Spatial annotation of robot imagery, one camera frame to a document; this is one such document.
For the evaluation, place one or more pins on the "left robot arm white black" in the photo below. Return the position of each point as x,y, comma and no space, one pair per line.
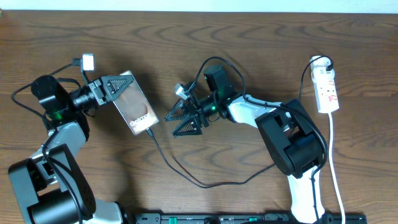
49,185

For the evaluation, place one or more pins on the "white power strip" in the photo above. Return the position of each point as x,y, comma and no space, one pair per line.
322,75

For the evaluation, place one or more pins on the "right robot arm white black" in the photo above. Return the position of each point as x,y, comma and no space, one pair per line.
291,138

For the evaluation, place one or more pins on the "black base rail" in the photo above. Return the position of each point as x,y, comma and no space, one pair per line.
156,218

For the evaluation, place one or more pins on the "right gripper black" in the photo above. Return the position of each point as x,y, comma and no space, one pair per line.
193,108

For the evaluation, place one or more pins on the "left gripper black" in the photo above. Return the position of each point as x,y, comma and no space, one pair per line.
99,89

